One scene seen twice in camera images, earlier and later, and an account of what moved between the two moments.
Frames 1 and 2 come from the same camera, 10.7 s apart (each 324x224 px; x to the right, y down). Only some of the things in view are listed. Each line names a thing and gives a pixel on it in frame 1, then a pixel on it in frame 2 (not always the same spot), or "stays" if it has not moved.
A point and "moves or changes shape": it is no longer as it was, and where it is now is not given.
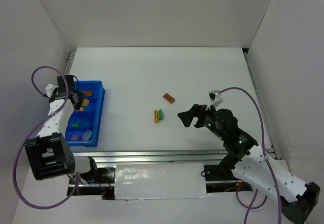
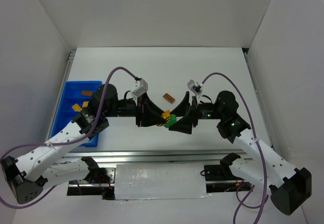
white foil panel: (160, 181) stays
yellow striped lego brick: (156, 116) moves or changes shape
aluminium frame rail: (151, 157) stays
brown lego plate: (168, 98) stays
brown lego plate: (89, 93) stays
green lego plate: (160, 115) moves or changes shape
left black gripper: (75, 98) -> (139, 112)
